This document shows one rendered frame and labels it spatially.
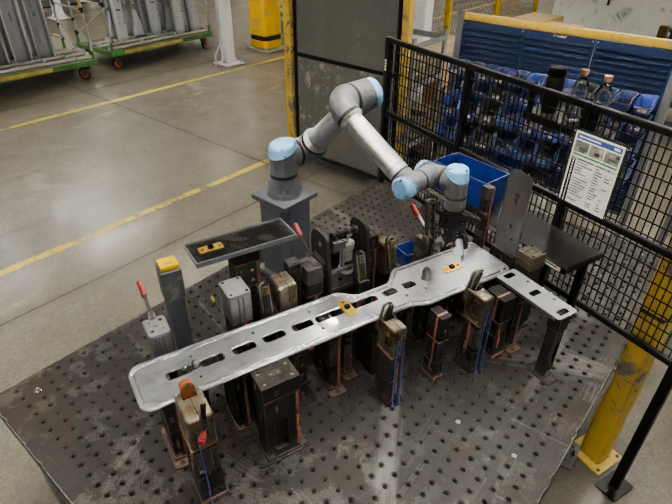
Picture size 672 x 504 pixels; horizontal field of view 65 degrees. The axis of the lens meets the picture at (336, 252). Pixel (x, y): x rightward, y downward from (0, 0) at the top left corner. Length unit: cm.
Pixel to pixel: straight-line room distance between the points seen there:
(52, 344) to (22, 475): 86
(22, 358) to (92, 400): 145
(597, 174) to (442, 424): 108
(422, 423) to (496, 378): 36
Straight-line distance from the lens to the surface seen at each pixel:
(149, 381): 164
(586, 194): 225
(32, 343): 355
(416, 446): 181
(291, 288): 178
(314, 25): 466
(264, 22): 953
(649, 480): 293
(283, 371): 155
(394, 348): 170
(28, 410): 213
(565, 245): 226
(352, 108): 184
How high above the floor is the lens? 215
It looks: 34 degrees down
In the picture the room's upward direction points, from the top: 1 degrees clockwise
